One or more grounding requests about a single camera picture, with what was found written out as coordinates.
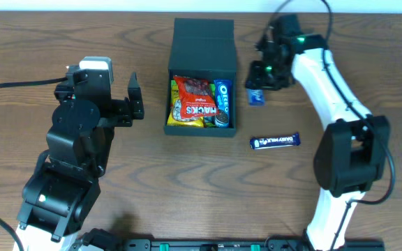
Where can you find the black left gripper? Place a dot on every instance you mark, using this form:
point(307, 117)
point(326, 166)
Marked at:
point(118, 109)

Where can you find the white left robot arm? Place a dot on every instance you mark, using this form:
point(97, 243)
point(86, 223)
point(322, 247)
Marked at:
point(65, 184)

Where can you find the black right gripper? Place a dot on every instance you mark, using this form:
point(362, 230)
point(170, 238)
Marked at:
point(257, 78)

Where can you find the blue Oreo cookie pack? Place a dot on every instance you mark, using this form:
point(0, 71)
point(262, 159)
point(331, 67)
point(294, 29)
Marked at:
point(222, 98)

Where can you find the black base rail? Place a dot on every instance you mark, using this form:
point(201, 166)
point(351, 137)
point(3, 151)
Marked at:
point(111, 243)

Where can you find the blue Dairy Milk bar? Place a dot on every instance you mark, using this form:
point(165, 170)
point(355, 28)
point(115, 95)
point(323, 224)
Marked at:
point(275, 142)

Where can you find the yellow seed snack bag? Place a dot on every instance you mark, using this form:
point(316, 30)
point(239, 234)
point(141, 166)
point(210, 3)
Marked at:
point(180, 115)

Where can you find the blue Eclipse mint box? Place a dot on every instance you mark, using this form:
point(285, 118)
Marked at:
point(255, 97)

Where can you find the black gift box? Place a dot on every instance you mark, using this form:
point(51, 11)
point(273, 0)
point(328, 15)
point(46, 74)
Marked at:
point(203, 49)

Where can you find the red snack bag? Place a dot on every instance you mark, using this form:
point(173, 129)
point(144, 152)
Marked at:
point(196, 98)

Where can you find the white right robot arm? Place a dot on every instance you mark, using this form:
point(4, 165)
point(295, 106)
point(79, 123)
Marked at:
point(353, 151)

